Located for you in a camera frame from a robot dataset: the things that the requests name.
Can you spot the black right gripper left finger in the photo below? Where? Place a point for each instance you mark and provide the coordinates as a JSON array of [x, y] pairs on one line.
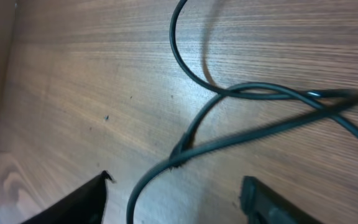
[[85, 205]]

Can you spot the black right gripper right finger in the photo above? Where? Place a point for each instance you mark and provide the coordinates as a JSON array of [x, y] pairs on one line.
[[263, 205]]

